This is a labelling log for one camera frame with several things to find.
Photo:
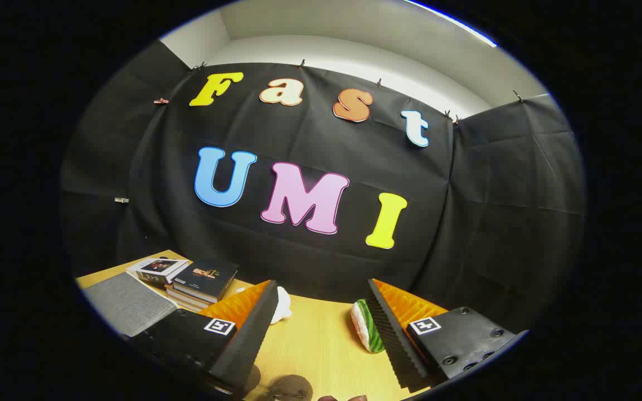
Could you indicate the white plush toy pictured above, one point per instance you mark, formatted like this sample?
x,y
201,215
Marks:
x,y
282,306

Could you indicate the white cover book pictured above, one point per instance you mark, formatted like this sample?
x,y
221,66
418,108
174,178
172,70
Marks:
x,y
156,267

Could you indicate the dark blue book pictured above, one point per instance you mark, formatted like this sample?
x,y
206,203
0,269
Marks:
x,y
204,278

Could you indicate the brown fuzzy shoe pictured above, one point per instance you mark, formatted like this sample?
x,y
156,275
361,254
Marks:
x,y
343,398
293,386

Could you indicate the watermelon slice plush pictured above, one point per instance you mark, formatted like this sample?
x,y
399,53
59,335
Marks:
x,y
368,328

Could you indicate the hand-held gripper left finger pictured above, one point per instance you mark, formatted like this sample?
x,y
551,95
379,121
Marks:
x,y
254,340

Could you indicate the grey fabric storage box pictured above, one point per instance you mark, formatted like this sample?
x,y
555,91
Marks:
x,y
126,303

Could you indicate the brown cover book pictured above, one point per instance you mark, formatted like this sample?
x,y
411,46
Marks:
x,y
187,303
184,294

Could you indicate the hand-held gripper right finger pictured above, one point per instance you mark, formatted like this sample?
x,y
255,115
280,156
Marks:
x,y
393,340

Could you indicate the black backdrop cloth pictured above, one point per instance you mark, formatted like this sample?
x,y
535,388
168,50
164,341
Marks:
x,y
298,133

